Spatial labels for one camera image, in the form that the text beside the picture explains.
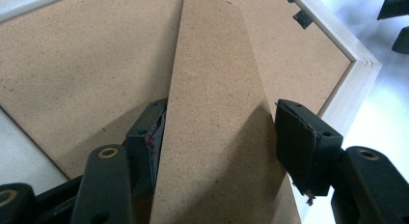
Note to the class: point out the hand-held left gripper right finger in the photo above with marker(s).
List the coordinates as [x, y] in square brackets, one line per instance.
[299, 146]

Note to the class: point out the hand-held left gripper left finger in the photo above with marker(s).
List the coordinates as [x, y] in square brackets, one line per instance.
[146, 143]

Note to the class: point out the wooden picture frame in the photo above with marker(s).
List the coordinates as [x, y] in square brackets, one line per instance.
[209, 89]

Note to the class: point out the white table mat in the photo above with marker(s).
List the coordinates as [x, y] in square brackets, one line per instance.
[379, 137]

